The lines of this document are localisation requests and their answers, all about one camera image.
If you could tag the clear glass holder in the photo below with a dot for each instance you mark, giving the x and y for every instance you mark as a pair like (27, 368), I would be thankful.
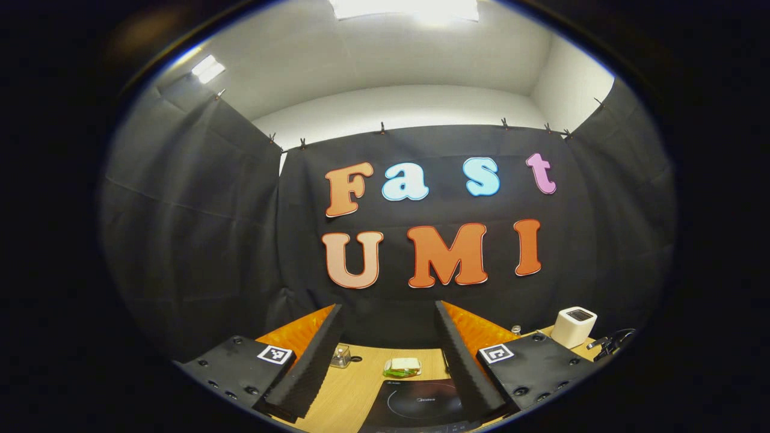
(340, 358)

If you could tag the white box appliance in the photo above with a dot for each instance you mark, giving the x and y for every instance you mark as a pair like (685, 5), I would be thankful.
(574, 328)

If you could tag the small ceiling light panel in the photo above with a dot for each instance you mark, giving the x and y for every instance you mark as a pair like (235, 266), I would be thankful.
(208, 68)

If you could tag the sandwich on white plate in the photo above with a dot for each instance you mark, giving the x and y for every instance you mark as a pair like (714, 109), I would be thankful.
(403, 365)

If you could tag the steel pot with soybeans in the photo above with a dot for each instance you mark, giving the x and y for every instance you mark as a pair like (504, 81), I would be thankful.
(613, 346)

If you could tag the row of black cloth clips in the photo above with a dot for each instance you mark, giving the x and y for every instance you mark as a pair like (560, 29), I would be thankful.
(382, 128)

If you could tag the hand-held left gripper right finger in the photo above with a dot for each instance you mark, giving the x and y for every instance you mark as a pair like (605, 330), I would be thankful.
(460, 361)

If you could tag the large ceiling light panel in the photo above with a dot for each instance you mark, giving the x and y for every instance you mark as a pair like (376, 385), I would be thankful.
(403, 7)

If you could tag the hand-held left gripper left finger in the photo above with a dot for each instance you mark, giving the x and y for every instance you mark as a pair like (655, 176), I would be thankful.
(316, 361)

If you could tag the black induction cooktop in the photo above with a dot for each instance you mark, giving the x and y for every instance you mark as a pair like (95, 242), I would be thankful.
(415, 406)

